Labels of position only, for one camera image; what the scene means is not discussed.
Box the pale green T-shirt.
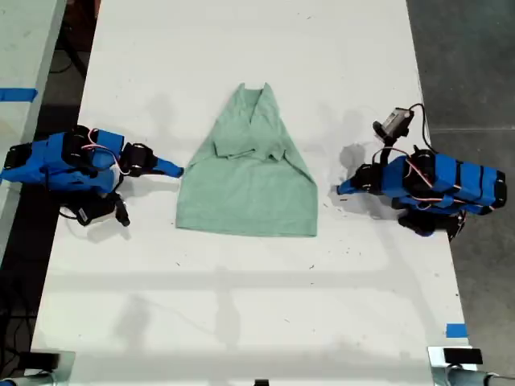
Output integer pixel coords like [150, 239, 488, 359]
[175, 82, 319, 238]

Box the long blue tape strip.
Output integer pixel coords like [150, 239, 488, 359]
[0, 87, 39, 103]

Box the pale side table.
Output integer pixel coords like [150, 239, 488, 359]
[0, 0, 68, 261]

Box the short blue tape strip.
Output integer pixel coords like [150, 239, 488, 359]
[445, 322, 469, 339]

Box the small black box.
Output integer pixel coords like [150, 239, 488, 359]
[443, 347, 484, 365]
[28, 352, 61, 372]

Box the grey metal tube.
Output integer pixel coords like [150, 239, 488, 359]
[431, 366, 515, 386]

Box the black camera stalk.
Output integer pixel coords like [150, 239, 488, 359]
[372, 120, 408, 162]
[111, 191, 132, 228]

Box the black white camera box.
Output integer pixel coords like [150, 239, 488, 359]
[381, 107, 415, 136]
[75, 198, 117, 228]

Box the black floor cable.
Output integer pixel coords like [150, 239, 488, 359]
[48, 47, 88, 76]
[0, 311, 34, 377]

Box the white metal bracket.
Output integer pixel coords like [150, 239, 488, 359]
[426, 345, 484, 369]

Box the grey metal bracket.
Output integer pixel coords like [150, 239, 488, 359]
[56, 350, 77, 380]

